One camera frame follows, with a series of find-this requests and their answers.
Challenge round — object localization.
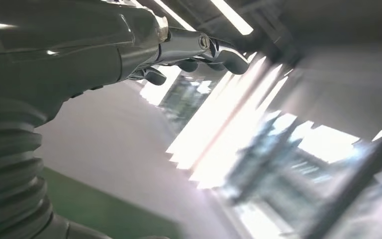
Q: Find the ceiling light strip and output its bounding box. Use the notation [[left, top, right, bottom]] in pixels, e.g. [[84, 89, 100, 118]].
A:
[[210, 0, 254, 36], [153, 0, 196, 32]]

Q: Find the black window frame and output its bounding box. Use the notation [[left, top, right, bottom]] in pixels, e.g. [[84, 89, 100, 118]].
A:
[[141, 52, 382, 239]]

